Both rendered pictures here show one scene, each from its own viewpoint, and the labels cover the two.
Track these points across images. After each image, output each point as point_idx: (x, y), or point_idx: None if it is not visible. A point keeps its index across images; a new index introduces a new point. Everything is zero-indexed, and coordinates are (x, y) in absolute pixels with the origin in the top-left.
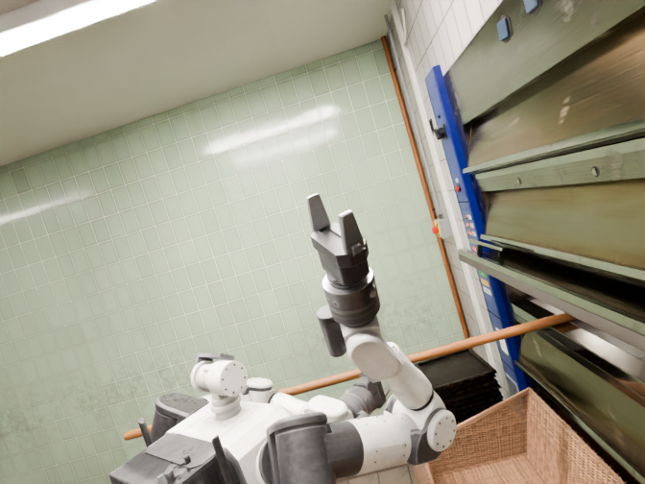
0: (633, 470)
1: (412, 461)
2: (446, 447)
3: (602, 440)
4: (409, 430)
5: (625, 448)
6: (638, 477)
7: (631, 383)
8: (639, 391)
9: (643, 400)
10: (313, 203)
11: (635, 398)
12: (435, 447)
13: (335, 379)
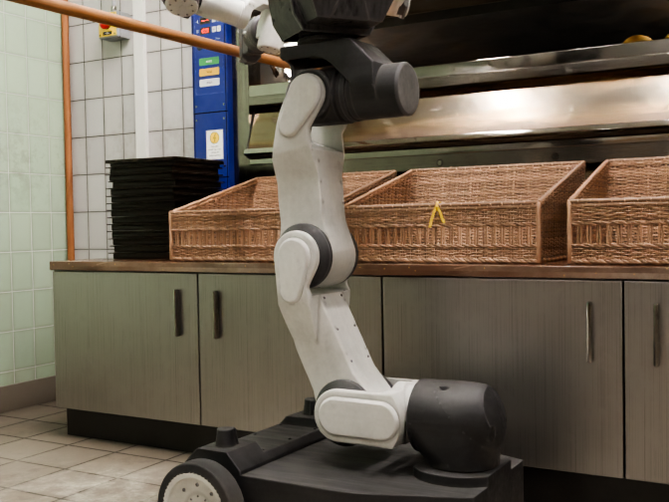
0: (414, 137)
1: (406, 2)
2: (406, 15)
3: (381, 139)
4: None
5: (400, 136)
6: (419, 138)
7: (418, 74)
8: (425, 75)
9: (427, 82)
10: None
11: (419, 85)
12: (409, 5)
13: (189, 36)
